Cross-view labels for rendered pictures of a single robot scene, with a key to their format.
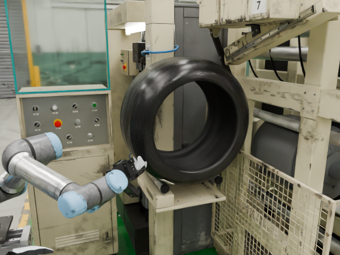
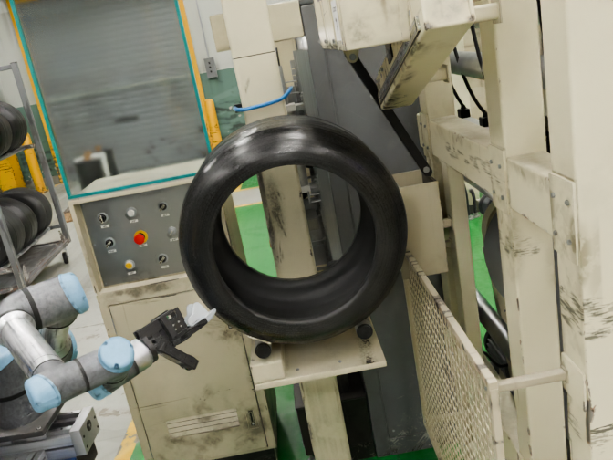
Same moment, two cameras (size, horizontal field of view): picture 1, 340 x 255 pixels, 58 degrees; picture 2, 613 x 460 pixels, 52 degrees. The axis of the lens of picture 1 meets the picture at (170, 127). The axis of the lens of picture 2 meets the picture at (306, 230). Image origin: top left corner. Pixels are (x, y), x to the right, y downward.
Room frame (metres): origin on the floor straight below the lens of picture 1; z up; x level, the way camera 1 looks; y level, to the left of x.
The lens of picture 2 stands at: (-0.08, -0.67, 1.68)
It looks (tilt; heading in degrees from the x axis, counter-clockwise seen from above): 17 degrees down; 20
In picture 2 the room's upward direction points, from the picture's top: 11 degrees counter-clockwise
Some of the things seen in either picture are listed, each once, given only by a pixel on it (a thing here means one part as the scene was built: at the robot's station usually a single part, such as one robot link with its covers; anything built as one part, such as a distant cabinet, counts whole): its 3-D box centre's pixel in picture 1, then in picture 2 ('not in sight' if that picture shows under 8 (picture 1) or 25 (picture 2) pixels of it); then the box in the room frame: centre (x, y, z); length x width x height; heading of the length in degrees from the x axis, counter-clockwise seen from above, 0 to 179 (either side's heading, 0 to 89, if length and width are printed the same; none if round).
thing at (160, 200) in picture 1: (154, 186); (267, 342); (1.48, 0.08, 0.84); 0.36 x 0.09 x 0.06; 20
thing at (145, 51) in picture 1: (159, 50); (264, 100); (1.76, 0.06, 1.52); 0.19 x 0.19 x 0.06; 20
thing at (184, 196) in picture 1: (178, 188); (316, 345); (1.53, -0.05, 0.80); 0.37 x 0.36 x 0.02; 110
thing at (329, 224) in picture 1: (254, 223); (449, 409); (1.43, -0.44, 0.65); 0.90 x 0.02 x 0.70; 20
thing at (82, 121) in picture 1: (71, 177); (187, 321); (2.05, 0.70, 0.63); 0.56 x 0.41 x 1.27; 110
